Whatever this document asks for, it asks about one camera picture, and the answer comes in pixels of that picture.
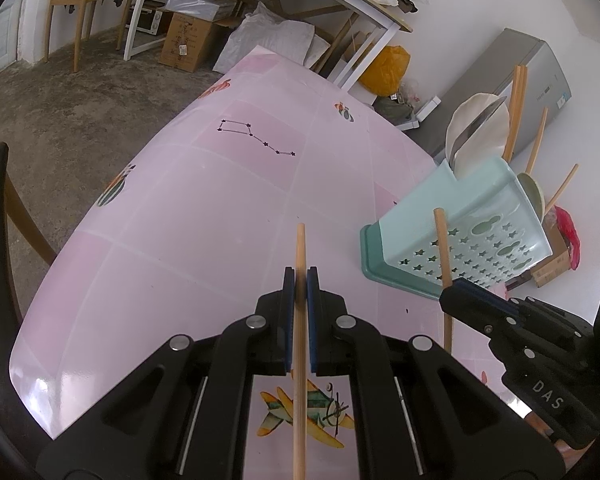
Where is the red crumpled bag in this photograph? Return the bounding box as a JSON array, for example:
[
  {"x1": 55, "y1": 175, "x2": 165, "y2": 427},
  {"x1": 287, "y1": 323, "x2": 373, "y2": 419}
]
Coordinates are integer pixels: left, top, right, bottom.
[{"x1": 555, "y1": 205, "x2": 580, "y2": 271}]

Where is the green bag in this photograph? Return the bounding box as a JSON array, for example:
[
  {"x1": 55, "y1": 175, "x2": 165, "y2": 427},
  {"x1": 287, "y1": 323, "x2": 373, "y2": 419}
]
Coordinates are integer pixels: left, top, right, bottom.
[{"x1": 375, "y1": 94, "x2": 415, "y2": 123}]

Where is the open cardboard box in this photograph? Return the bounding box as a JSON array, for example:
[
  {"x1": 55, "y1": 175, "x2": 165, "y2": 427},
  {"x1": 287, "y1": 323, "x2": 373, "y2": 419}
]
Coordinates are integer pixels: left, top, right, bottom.
[{"x1": 505, "y1": 220, "x2": 573, "y2": 291}]

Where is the yellow plastic bag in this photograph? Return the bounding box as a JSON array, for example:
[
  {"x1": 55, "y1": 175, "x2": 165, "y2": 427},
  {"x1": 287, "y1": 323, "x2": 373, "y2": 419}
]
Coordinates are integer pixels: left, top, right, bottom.
[{"x1": 357, "y1": 45, "x2": 411, "y2": 96}]

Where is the silver refrigerator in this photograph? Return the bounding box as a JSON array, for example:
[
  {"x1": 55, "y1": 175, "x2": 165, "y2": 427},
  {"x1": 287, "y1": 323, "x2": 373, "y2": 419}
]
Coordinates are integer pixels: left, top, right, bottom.
[{"x1": 420, "y1": 28, "x2": 572, "y2": 165}]

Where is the mint green utensil holder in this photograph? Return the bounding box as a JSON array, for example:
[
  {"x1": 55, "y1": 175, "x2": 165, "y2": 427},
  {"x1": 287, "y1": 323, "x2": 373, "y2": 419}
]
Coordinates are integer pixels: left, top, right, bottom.
[{"x1": 359, "y1": 156, "x2": 553, "y2": 301}]

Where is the white rice paddle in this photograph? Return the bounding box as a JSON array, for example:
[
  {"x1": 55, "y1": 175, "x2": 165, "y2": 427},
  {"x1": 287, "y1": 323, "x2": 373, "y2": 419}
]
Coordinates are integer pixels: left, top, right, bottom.
[{"x1": 445, "y1": 91, "x2": 512, "y2": 179}]

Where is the white toaster oven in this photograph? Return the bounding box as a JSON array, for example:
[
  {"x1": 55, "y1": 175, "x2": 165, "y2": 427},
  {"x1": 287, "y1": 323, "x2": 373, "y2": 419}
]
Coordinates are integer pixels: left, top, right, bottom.
[{"x1": 131, "y1": 1, "x2": 167, "y2": 36}]

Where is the plastic wrapped grey box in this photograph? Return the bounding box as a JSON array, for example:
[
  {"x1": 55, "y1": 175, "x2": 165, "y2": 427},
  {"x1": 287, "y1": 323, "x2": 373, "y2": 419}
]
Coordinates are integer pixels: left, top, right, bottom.
[{"x1": 165, "y1": 0, "x2": 238, "y2": 21}]

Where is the white side table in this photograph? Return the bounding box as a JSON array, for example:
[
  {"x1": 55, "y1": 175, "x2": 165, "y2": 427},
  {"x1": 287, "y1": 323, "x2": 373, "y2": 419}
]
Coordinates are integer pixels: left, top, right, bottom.
[{"x1": 124, "y1": 0, "x2": 415, "y2": 92}]

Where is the pink printed tablecloth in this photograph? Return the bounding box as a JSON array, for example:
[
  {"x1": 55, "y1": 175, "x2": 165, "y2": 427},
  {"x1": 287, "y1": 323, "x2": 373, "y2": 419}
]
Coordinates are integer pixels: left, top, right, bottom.
[{"x1": 9, "y1": 45, "x2": 556, "y2": 480}]

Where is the white foam board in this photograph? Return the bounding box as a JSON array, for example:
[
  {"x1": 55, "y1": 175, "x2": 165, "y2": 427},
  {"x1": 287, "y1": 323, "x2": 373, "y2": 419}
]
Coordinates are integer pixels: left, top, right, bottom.
[{"x1": 399, "y1": 97, "x2": 441, "y2": 133}]

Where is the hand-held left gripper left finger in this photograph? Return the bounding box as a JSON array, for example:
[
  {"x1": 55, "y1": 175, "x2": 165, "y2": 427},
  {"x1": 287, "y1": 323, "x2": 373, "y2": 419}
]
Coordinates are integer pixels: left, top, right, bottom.
[{"x1": 37, "y1": 267, "x2": 301, "y2": 480}]

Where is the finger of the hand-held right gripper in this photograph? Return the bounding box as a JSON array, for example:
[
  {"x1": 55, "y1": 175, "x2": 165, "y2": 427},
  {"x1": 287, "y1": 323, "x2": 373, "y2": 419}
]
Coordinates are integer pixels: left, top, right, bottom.
[
  {"x1": 439, "y1": 284, "x2": 526, "y2": 356},
  {"x1": 452, "y1": 277, "x2": 525, "y2": 316}
]

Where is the brown cardboard box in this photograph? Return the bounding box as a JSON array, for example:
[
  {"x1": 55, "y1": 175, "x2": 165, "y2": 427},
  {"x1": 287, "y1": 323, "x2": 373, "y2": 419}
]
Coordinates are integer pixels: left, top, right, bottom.
[{"x1": 158, "y1": 10, "x2": 237, "y2": 73}]

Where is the tan wooden chopstick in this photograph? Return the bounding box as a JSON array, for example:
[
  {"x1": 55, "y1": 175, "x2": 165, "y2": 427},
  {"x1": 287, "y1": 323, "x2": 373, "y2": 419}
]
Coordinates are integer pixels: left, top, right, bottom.
[
  {"x1": 292, "y1": 223, "x2": 308, "y2": 480},
  {"x1": 432, "y1": 208, "x2": 455, "y2": 356},
  {"x1": 544, "y1": 163, "x2": 579, "y2": 221},
  {"x1": 524, "y1": 106, "x2": 549, "y2": 176},
  {"x1": 503, "y1": 65, "x2": 523, "y2": 161},
  {"x1": 511, "y1": 66, "x2": 529, "y2": 159}
]

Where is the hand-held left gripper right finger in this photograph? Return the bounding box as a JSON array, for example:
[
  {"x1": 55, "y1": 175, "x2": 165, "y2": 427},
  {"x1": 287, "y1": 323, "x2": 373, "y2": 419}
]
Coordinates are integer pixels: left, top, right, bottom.
[{"x1": 306, "y1": 266, "x2": 566, "y2": 480}]

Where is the white woven sack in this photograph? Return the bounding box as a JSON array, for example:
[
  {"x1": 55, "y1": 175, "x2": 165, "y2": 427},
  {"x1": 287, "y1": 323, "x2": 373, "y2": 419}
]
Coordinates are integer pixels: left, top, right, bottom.
[{"x1": 212, "y1": 1, "x2": 316, "y2": 73}]

